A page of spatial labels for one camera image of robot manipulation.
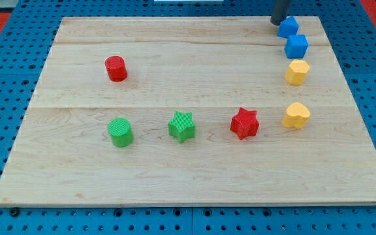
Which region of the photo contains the green star block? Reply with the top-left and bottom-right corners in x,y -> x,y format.
168,111 -> 196,143

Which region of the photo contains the red star block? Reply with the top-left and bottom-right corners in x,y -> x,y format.
230,107 -> 260,140

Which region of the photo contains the yellow heart block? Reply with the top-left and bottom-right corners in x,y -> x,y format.
281,102 -> 311,129

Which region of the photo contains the light wooden board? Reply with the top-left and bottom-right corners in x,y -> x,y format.
0,16 -> 376,208

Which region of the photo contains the green cylinder block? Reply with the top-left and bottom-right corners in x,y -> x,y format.
108,117 -> 134,148

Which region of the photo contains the red cylinder block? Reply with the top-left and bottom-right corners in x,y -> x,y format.
104,55 -> 127,82

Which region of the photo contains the yellow hexagon block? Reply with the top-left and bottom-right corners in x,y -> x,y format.
285,59 -> 311,86

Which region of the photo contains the blue cube block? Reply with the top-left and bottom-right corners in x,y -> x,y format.
285,35 -> 309,59

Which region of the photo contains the blue triangle block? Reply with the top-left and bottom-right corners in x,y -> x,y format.
277,16 -> 300,38

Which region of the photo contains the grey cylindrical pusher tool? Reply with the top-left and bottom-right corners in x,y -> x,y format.
270,0 -> 292,26

